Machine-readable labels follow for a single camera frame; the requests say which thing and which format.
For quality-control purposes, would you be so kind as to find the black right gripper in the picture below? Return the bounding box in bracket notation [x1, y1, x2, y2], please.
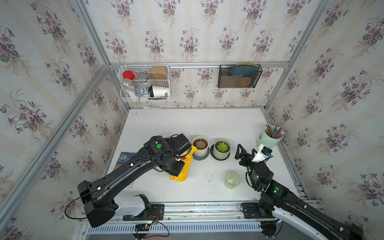
[234, 143, 260, 190]

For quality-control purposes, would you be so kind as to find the yellow plastic watering can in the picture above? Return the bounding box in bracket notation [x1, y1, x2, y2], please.
[170, 146, 197, 182]

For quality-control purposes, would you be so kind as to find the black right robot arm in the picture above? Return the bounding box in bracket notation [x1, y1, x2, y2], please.
[235, 145, 364, 240]

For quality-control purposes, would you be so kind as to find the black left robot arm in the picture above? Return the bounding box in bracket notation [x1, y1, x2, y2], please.
[78, 134, 193, 228]

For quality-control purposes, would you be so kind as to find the cream ribbed pot succulent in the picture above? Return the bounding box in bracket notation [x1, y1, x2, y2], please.
[193, 136, 209, 158]

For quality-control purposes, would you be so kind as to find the green ribbed pot succulent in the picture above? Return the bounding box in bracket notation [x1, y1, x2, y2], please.
[214, 139, 231, 153]

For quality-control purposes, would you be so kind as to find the grey-blue saucer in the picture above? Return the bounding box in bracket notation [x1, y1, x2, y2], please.
[193, 147, 210, 161]

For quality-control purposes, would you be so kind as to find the translucent green cup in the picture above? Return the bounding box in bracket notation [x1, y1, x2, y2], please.
[225, 171, 241, 189]

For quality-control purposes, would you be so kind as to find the green pencil holder cup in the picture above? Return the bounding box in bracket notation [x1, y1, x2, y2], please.
[256, 125, 285, 149]

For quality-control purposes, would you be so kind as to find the dark green saucer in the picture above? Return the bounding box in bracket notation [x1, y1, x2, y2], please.
[210, 145, 231, 161]

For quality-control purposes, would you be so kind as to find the blue book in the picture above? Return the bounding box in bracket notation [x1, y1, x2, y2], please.
[114, 152, 136, 170]

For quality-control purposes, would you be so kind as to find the white black paper cup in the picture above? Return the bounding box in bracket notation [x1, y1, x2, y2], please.
[149, 86, 170, 98]

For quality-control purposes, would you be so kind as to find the round cork coaster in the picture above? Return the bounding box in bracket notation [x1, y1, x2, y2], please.
[236, 77, 252, 88]

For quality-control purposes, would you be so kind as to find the brown paper cup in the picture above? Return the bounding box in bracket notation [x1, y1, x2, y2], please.
[148, 66, 168, 80]

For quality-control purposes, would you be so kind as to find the clear plastic bottle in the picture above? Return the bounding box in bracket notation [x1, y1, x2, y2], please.
[122, 79, 138, 98]

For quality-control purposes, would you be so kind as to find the red lid jar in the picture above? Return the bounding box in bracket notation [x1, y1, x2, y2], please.
[122, 71, 136, 80]

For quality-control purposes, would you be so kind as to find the teal plate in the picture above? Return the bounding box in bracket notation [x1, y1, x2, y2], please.
[229, 65, 259, 77]

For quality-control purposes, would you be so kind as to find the small circuit board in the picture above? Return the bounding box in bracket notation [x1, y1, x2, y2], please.
[135, 224, 151, 232]

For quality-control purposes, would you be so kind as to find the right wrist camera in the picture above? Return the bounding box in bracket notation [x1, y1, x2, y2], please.
[252, 144, 273, 163]

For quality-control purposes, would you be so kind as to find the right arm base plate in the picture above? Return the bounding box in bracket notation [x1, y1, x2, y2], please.
[240, 203, 272, 219]

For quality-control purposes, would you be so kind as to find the aluminium front rail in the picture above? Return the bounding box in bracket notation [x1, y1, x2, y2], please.
[79, 200, 328, 224]

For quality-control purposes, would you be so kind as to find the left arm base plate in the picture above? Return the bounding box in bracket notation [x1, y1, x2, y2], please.
[123, 204, 165, 221]

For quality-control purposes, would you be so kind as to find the white wire basket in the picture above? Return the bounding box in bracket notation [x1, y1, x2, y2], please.
[118, 64, 171, 103]

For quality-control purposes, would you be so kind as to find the black mesh wall holder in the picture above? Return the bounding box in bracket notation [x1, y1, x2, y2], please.
[218, 63, 263, 89]

